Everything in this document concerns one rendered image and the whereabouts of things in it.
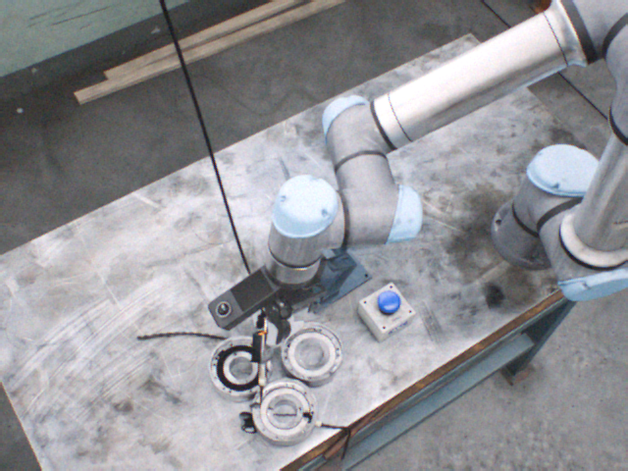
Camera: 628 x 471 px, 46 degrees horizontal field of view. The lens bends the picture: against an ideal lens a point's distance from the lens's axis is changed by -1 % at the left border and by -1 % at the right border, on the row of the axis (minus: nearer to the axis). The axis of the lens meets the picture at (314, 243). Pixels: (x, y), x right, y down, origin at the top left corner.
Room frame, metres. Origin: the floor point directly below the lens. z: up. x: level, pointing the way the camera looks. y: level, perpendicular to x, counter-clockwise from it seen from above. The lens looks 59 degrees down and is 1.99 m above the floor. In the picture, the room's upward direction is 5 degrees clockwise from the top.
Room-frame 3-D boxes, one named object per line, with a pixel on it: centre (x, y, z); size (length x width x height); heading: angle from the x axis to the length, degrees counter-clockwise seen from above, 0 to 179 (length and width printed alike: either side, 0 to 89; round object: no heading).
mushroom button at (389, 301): (0.56, -0.13, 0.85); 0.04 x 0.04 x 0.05
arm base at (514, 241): (0.76, -0.41, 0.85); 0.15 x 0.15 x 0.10
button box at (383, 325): (0.57, -0.14, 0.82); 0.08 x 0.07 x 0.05; 127
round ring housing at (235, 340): (0.44, 0.10, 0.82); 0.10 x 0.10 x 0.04
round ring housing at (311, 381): (0.47, -0.01, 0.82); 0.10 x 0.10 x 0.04
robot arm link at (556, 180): (0.75, -0.41, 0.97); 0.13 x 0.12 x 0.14; 15
